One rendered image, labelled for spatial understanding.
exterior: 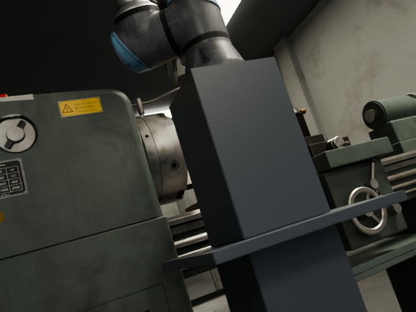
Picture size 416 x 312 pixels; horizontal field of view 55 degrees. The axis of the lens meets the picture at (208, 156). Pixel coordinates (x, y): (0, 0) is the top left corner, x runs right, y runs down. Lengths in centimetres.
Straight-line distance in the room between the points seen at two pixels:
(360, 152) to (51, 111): 98
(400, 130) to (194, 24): 127
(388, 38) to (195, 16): 387
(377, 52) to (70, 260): 421
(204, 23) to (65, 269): 65
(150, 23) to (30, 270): 63
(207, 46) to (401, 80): 383
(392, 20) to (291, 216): 399
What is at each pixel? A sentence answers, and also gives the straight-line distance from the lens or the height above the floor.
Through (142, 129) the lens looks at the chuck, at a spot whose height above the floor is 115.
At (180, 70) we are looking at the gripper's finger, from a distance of 146.
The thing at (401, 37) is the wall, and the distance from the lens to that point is 461.
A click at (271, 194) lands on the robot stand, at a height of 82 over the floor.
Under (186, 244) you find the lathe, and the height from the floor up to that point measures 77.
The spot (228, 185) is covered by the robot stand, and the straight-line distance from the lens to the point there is 76.
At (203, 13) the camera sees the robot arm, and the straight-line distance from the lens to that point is 96.
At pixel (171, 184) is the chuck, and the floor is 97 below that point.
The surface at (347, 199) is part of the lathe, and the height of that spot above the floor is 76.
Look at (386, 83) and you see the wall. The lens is 477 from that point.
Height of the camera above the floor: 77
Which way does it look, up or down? 11 degrees up
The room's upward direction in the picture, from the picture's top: 17 degrees counter-clockwise
